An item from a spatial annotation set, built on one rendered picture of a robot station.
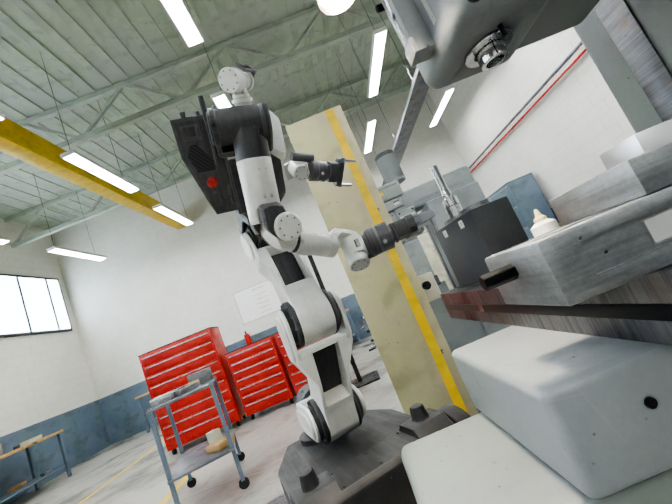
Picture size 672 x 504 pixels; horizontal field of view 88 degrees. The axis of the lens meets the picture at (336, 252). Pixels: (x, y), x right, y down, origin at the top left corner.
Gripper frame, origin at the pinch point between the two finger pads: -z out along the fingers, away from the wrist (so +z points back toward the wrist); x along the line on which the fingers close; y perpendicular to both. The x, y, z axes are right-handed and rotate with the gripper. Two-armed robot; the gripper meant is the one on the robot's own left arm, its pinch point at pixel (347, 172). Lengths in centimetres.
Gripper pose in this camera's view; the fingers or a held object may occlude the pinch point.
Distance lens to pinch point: 158.7
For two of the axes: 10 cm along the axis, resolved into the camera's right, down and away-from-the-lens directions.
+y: -3.9, -4.1, 8.2
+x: 1.3, -9.1, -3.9
